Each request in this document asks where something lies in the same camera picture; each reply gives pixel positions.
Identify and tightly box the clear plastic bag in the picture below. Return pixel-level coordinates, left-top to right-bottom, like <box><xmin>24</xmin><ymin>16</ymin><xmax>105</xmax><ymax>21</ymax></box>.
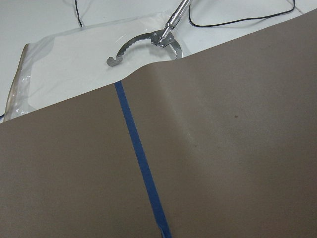
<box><xmin>3</xmin><ymin>12</ymin><xmax>173</xmax><ymax>121</ymax></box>

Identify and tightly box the white clothes hanger hook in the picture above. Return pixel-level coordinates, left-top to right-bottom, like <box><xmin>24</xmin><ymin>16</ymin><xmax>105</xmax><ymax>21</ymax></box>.
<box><xmin>106</xmin><ymin>30</ymin><xmax>183</xmax><ymax>67</ymax></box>

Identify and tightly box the blue tape line crosswise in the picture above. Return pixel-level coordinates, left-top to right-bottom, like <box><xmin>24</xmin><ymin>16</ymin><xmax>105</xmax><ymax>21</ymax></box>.
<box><xmin>114</xmin><ymin>81</ymin><xmax>172</xmax><ymax>238</ymax></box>

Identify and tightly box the brown paper table cover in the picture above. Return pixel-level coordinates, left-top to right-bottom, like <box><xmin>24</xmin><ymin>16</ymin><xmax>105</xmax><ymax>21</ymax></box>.
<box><xmin>0</xmin><ymin>10</ymin><xmax>317</xmax><ymax>238</ymax></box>

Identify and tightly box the black cable on white table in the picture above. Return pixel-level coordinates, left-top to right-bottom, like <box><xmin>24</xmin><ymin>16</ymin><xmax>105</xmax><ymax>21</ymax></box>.
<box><xmin>188</xmin><ymin>0</ymin><xmax>296</xmax><ymax>27</ymax></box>

